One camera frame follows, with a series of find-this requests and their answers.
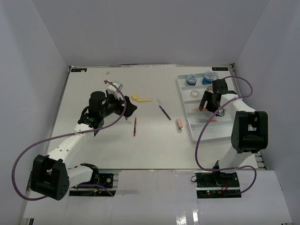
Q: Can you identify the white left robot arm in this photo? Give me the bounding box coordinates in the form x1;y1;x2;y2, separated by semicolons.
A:
30;91;137;200

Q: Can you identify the orange pink highlighter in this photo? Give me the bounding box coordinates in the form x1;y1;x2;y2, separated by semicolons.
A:
192;108;207;112

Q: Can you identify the left black table label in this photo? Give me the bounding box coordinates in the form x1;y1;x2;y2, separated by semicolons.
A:
70;68;87;73

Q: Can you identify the right black table label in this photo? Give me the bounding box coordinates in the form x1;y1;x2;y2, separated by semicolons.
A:
212;67;229;71

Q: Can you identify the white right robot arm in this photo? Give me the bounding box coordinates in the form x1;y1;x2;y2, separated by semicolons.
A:
199;79;268;187

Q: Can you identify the yellow white highlighter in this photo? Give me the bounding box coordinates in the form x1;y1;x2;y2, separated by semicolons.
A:
136;98;152;103

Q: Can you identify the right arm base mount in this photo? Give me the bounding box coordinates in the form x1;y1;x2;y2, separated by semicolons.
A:
191;172;241;199

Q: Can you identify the purple pen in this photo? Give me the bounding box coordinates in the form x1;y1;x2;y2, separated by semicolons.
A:
157;99;171;120

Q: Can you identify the pink white eraser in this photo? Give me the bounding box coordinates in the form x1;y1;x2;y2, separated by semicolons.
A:
176;119;183;130

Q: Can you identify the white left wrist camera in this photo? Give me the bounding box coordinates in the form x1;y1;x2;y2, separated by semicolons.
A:
106;81;123;99

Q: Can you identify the white compartment tray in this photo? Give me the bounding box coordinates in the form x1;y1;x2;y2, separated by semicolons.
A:
177;73;233;143

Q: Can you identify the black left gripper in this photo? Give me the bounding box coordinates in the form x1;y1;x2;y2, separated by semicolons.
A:
100;92;137;118

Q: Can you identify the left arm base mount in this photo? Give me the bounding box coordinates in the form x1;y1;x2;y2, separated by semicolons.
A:
69;170;119;197

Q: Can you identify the blue tape roll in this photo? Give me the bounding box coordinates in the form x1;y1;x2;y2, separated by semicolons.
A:
186;74;198;86
202;71;215;85

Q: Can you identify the purple cable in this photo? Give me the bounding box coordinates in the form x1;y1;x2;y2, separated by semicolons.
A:
12;80;128;201
195;75;257;194

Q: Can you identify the black table label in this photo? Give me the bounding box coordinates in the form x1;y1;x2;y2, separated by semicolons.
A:
212;67;229;71
70;68;87;73

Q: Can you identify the clear tape roll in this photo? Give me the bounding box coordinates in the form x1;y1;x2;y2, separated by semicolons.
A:
190;90;200;98

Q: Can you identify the red pen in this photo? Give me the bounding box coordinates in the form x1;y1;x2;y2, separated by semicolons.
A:
133;117;137;136

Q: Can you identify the yellow eraser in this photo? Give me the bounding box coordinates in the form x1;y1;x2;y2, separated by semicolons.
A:
131;94;137;101

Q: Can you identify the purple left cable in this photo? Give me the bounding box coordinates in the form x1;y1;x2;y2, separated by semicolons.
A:
12;80;128;201

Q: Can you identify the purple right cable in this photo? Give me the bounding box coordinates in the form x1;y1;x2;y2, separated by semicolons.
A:
195;75;257;194

